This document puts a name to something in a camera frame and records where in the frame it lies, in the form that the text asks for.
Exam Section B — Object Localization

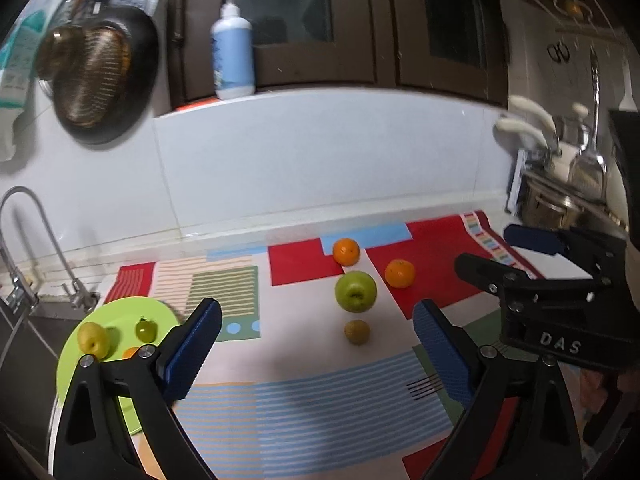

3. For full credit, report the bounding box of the white spatula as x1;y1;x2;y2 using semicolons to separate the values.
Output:
618;55;639;112

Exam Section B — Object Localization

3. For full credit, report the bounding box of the person's right hand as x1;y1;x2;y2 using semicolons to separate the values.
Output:
580;369;633;448

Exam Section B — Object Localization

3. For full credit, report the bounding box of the green plate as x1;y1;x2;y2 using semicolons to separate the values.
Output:
56;296;184;436

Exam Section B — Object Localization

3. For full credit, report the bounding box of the green apple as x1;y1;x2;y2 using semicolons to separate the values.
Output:
334;270;378;311

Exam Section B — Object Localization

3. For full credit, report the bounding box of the yellow-green apple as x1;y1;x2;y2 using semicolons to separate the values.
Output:
76;322;111;360

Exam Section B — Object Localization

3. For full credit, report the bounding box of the steel cooking pot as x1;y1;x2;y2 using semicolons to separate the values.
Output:
520;175;582;229

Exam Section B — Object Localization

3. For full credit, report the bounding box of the steel pot with white knob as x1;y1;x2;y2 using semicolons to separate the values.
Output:
552;102;596;147

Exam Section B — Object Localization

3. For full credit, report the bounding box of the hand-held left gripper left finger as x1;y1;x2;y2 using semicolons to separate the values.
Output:
51;298;222;480

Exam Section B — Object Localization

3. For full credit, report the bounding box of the white pan handle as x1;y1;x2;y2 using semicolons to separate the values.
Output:
495;116;551;149
507;95;557;132

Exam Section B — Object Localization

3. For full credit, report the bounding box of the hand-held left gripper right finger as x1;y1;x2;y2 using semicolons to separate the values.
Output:
413;299;583;480

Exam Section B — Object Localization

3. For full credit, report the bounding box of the blue pump lotion bottle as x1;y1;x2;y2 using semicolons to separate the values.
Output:
210;0;257;101

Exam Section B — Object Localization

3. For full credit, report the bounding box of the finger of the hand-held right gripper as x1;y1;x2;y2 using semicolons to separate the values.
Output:
453;253;532;307
503;224;569;257

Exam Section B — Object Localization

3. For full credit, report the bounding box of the large chrome kitchen faucet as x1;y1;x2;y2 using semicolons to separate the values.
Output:
0;230;40;341

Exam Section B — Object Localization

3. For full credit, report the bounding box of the black frying pan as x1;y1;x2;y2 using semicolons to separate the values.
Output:
50;0;160;146

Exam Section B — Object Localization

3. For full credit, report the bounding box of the steel dish rack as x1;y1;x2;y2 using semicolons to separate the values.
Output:
505;147;626;231

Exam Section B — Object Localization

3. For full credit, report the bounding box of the dark wooden window frame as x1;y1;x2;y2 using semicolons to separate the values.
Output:
167;0;511;111

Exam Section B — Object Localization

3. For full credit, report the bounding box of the colourful patchwork table mat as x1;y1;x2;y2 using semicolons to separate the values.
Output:
102;210;591;480

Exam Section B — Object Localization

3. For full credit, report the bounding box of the thin gooseneck faucet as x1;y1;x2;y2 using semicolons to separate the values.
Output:
0;186;99;311

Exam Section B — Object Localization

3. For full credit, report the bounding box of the small copper pot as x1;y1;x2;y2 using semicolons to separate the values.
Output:
37;27;83;79

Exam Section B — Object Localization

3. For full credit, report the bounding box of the small brown kiwi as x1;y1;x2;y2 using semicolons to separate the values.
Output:
343;319;371;346

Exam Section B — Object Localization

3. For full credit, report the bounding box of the steel kitchen sink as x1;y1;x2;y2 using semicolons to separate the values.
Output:
0;295;96;480

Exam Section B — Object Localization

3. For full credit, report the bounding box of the steel ladle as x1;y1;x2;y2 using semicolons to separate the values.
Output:
570;45;608;196

